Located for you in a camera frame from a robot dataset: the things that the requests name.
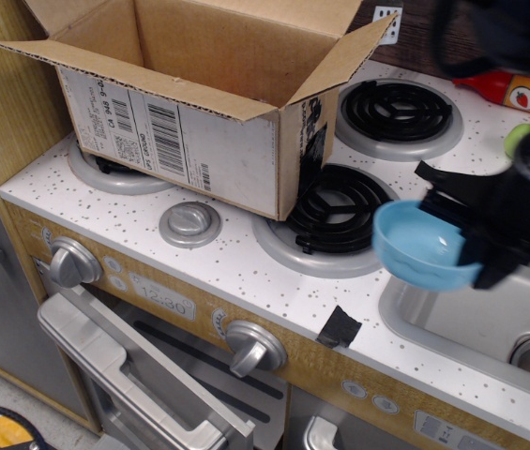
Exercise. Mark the back left stove burner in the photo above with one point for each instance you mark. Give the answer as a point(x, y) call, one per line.
point(108, 176)

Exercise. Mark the back right black stove burner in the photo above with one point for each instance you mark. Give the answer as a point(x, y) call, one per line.
point(398, 120)

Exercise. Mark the silver oven knob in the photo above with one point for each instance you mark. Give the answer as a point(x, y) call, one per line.
point(254, 348)
point(72, 263)

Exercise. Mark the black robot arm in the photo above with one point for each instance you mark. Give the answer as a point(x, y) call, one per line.
point(503, 34)

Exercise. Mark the silver oven door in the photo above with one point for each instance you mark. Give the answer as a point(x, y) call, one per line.
point(157, 386)

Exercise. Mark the silver dishwasher handle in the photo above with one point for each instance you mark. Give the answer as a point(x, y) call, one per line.
point(320, 434)

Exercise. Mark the light blue plastic bowl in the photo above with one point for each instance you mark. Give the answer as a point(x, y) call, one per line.
point(420, 249)

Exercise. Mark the oven clock display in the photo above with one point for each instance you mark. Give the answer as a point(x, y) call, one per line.
point(163, 296)

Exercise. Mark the grey toy refrigerator door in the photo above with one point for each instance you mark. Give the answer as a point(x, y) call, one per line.
point(28, 358)

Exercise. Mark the front right black stove burner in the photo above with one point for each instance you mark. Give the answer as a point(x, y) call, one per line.
point(328, 234)

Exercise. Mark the black stove burner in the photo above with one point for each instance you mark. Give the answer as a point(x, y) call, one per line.
point(398, 120)
point(328, 234)

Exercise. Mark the right silver oven knob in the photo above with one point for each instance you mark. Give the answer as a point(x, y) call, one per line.
point(254, 348)

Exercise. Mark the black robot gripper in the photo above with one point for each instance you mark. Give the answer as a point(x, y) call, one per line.
point(491, 212)

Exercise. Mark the red toy ketchup bottle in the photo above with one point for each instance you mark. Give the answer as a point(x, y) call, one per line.
point(500, 87)

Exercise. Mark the black tape piece front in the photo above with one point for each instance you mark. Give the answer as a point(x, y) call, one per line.
point(340, 330)

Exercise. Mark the grey round stovetop knob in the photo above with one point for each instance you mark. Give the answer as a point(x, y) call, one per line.
point(189, 225)

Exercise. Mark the grey toy sink basin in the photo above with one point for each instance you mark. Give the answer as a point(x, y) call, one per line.
point(474, 327)

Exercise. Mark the left silver oven knob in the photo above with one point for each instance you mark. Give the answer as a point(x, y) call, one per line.
point(72, 263)

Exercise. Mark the open cardboard shipping box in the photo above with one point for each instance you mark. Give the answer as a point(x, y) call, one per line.
point(234, 99)

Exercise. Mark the orange object on floor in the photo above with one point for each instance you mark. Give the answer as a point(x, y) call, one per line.
point(12, 433)

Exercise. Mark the green toy pear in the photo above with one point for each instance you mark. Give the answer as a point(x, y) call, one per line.
point(514, 138)

